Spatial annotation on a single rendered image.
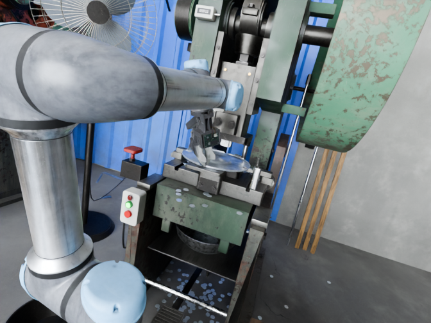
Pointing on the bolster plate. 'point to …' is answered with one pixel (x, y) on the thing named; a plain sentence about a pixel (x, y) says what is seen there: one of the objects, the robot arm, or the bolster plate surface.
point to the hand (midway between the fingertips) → (204, 162)
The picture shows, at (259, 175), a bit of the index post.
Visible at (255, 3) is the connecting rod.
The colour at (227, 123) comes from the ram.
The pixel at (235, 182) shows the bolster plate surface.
